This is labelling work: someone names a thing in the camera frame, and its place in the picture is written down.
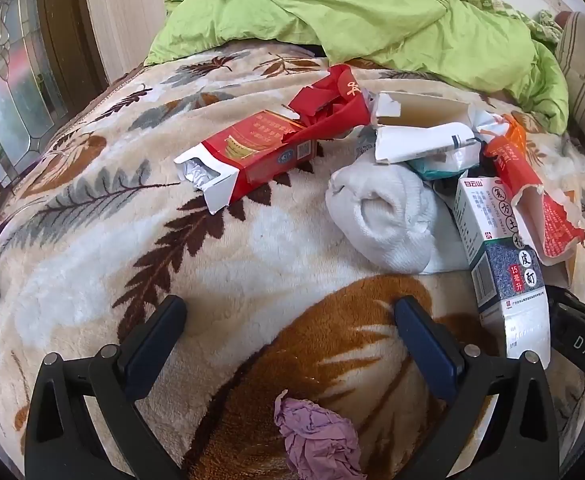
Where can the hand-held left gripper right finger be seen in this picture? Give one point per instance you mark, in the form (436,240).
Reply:
(422,345)

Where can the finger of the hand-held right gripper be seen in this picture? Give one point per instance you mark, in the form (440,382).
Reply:
(569,301)

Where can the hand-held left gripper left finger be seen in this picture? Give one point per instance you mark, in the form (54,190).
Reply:
(155,340)

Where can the white and grey medicine box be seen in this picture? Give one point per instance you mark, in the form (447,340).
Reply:
(497,260)

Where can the white sock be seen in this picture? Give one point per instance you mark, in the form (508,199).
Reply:
(387,215)

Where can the orange torn box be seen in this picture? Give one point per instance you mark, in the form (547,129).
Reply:
(517,175)

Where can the purple paper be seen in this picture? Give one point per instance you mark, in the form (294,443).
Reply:
(317,440)

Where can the teal tissue packet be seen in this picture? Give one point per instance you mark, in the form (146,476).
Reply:
(442,165)

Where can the white torn cardboard box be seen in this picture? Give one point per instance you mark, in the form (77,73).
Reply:
(397,147)

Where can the white tube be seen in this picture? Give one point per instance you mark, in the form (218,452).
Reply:
(432,137)

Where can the red carton box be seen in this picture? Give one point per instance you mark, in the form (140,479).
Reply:
(262,155)

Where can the red torn wrapper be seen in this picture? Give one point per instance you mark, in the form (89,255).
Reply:
(345,105)

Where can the leaf print fleece blanket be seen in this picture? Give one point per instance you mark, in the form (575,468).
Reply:
(172,260)

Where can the patterned glass door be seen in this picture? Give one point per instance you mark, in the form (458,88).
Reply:
(12,60)

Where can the green quilt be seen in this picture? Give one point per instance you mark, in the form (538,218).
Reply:
(372,10)

